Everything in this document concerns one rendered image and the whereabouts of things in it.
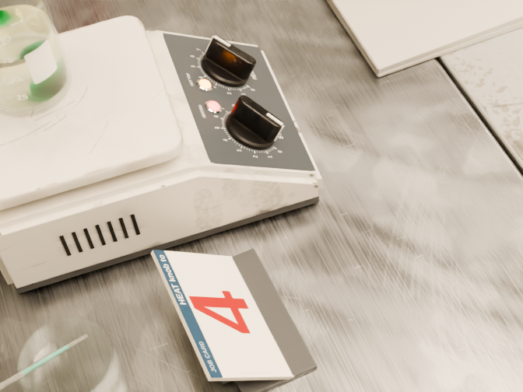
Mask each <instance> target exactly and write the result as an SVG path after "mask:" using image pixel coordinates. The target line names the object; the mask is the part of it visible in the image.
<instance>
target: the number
mask: <svg viewBox="0 0 523 392"><path fill-rule="evenodd" d="M166 255H167V257H168V259H169V262H170V264H171V266H172V268H173V270H174V273H175V275H176V276H177V279H178V281H179V283H180V285H181V288H182V289H183V291H184V294H185V296H186V298H187V300H188V302H189V305H190V307H191V309H192V311H193V313H194V315H195V318H196V320H197V321H198V324H199V327H200V328H201V330H202V333H203V334H204V336H205V339H206V341H207V343H208V345H209V347H210V350H211V352H212V354H213V356H214V358H215V360H216V363H217V365H218V367H219V369H220V372H221V373H284V372H283V369H282V367H281V365H280V364H279V361H278V359H277V358H276V355H275V353H274V352H273V350H272V348H271V346H270V344H269V342H268V340H267V338H266V336H265V334H264V332H263V330H262V328H261V326H260V324H259V322H258V320H257V318H256V317H255V315H254V313H253V311H252V309H251V307H250V305H249V303H248V301H247V299H246V297H245V295H244V293H243V291H242V289H241V287H240V285H239V283H238V282H237V280H236V278H235V276H234V274H233V272H232V270H231V268H230V266H229V264H228V262H227V260H226V259H225V258H215V257H198V256H188V255H180V254H166Z"/></svg>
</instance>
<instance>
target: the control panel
mask: <svg viewBox="0 0 523 392"><path fill-rule="evenodd" d="M163 38H164V40H165V43H166V45H167V49H168V51H169V53H170V56H171V59H172V62H173V63H174V67H175V70H176V72H177V76H178V78H179V80H180V83H181V86H182V89H183V90H184V94H185V96H186V99H187V101H188V105H189V107H190V110H191V113H192V116H193V118H194V120H195V123H196V126H197V129H198V132H199V134H200V136H201V139H202V143H203V145H204V147H205V150H206V153H207V156H208V157H209V160H210V162H211V163H216V164H226V165H236V166H255V167H265V168H275V169H285V170H305V171H316V170H315V168H314V165H313V163H312V162H311V159H310V156H309V155H308V153H307V150H306V148H305V146H304V144H303V142H302V140H301V137H300V135H299V133H298V131H297V128H296V126H295V124H294V123H293V119H292V117H291V116H290V113H289V111H288V109H287V107H286V105H285V103H284V100H283V98H282V96H281V94H280V92H279V89H278V87H277V85H276V83H275V80H274V78H273V77H272V74H271V72H270V70H269V67H268V66H267V64H266V61H265V59H264V57H263V55H262V52H261V50H260V48H259V47H253V46H247V45H242V44H232V43H231V44H232V45H234V46H235V47H238V48H239V49H241V50H242V51H244V52H245V53H247V54H249V55H250V56H252V57H253V58H254V59H255V60H256V65H255V67H254V69H253V71H252V73H251V74H250V76H249V78H248V80H247V82H246V83H245V84H244V85H243V86H239V87H230V86H225V85H223V84H220V83H218V82H216V81H215V80H213V79H212V78H210V77H209V76H208V75H207V74H206V73H205V71H204V69H203V67H202V59H203V57H204V55H205V53H206V48H207V47H208V45H209V42H210V40H206V39H201V38H195V37H186V36H180V35H174V34H169V33H163ZM201 79H206V80H208V81H209V82H210V83H211V88H209V89H206V88H204V87H202V86H201V85H200V84H199V81H200V80H201ZM240 96H248V97H249V98H251V99H252V100H253V101H254V102H256V103H258V104H259V105H260V106H262V107H264V108H265V109H266V110H267V111H269V112H270V113H271V114H273V115H275V116H276V117H277V118H278V119H280V120H281V121H282V122H283V125H284V128H283V129H282V131H281V132H280V134H279V137H278V138H277V139H276V140H275V141H274V143H273V145H272V146H271V147H270V148H268V149H263V150H257V149H251V148H248V147H247V146H244V145H242V144H240V143H239V142H238V141H236V140H235V139H234V138H233V137H232V136H231V135H230V133H229V132H228V130H227V128H226V119H227V118H228V116H229V115H230V113H231V111H232V109H233V107H234V105H235V103H236V102H237V100H238V98H239V97H240ZM210 101H215V102H217V103H218V104H219V107H220V109H219V110H212V109H210V108H209V106H208V102H210Z"/></svg>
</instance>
